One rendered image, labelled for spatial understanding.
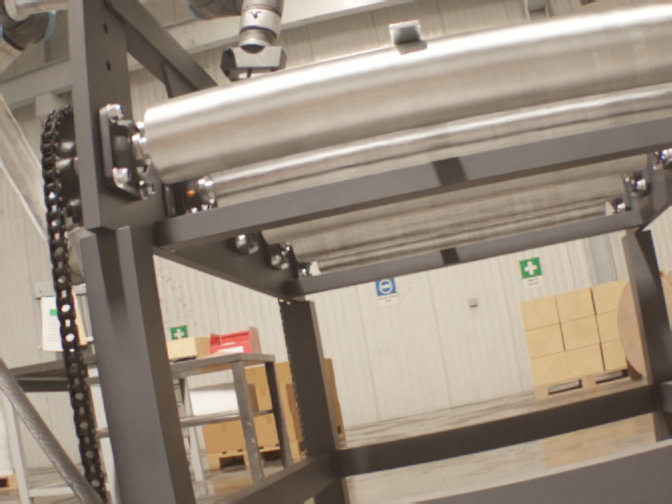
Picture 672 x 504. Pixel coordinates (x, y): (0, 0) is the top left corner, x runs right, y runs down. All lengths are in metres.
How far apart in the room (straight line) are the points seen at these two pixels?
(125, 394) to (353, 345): 10.72
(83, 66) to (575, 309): 8.04
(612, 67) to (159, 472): 0.78
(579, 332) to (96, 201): 8.04
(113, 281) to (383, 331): 10.68
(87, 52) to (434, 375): 10.68
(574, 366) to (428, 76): 7.95
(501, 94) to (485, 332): 10.63
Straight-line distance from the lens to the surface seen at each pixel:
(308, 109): 1.08
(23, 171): 1.99
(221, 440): 7.35
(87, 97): 1.15
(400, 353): 11.70
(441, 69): 1.07
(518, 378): 11.67
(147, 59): 1.64
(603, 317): 8.96
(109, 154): 1.14
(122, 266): 1.11
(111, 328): 1.11
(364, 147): 1.35
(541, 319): 8.92
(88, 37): 1.20
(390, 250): 2.23
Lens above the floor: 0.49
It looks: 9 degrees up
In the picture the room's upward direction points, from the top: 10 degrees counter-clockwise
